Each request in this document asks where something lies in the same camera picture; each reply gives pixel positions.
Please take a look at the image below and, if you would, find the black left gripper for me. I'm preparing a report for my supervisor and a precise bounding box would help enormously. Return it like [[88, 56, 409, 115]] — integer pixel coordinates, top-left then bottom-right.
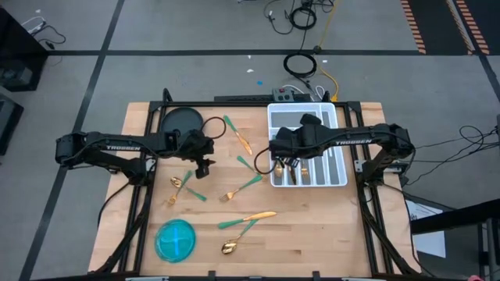
[[177, 129, 217, 180]]

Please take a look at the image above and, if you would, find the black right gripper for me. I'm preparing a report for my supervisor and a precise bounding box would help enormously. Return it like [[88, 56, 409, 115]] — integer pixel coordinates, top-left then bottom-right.
[[268, 113, 326, 169]]

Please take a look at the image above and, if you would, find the white cutlery tray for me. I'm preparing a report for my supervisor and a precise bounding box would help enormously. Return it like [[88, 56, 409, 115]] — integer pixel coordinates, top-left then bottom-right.
[[266, 102, 348, 188]]

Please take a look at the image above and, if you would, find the black round plate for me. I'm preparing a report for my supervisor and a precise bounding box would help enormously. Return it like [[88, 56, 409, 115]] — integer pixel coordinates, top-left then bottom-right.
[[160, 106, 205, 136]]

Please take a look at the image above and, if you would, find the grey power strip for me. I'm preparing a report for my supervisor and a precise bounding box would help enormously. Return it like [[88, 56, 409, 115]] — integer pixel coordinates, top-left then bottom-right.
[[271, 87, 296, 103]]

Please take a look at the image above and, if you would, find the black long bar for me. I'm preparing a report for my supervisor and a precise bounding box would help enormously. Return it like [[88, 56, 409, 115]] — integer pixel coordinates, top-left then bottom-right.
[[213, 94, 274, 103]]

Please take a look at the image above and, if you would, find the white paper sheet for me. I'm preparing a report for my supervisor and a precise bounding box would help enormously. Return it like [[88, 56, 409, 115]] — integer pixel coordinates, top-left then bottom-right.
[[405, 198, 447, 258]]

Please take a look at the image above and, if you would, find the black furniture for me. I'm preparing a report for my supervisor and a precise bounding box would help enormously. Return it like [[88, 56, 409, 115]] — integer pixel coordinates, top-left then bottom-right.
[[0, 91, 24, 157]]

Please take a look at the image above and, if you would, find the black cabinet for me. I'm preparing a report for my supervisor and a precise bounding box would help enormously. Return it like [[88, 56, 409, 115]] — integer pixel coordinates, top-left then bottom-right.
[[0, 6, 48, 93]]

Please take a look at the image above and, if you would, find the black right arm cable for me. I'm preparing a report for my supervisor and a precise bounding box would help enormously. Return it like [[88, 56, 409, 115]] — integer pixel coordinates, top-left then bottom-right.
[[253, 147, 279, 176]]

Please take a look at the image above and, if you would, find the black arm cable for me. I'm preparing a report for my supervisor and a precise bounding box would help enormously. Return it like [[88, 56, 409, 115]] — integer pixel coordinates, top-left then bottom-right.
[[200, 116, 228, 141], [253, 147, 279, 176]]

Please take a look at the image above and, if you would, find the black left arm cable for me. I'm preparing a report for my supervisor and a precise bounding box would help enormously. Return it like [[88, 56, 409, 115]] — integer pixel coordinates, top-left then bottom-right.
[[200, 116, 228, 141]]

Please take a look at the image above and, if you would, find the black aluminium table frame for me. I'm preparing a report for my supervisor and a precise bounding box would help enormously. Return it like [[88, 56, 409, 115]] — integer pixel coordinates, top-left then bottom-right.
[[89, 87, 421, 279]]

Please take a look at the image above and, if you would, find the white cable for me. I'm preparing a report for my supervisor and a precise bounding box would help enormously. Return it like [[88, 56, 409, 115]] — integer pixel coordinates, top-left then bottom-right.
[[21, 16, 47, 36], [281, 84, 327, 101]]

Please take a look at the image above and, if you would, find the yellow floor cable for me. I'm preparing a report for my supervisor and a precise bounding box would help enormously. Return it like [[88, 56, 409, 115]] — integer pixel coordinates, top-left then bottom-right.
[[316, 0, 340, 101]]

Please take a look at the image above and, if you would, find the coiled black cable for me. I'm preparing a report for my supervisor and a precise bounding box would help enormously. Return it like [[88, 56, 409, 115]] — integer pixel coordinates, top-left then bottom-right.
[[284, 52, 320, 79], [287, 5, 317, 31]]

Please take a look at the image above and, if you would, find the loose black cable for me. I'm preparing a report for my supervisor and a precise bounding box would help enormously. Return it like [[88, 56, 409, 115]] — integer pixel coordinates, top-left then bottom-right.
[[262, 0, 298, 36]]

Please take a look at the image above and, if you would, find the bundle of black cables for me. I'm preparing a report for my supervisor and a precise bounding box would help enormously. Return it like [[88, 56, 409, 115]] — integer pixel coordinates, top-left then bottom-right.
[[405, 124, 500, 187]]

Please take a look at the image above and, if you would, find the black cable with plug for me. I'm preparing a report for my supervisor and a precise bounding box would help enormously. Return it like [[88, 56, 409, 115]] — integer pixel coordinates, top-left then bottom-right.
[[37, 23, 67, 51]]

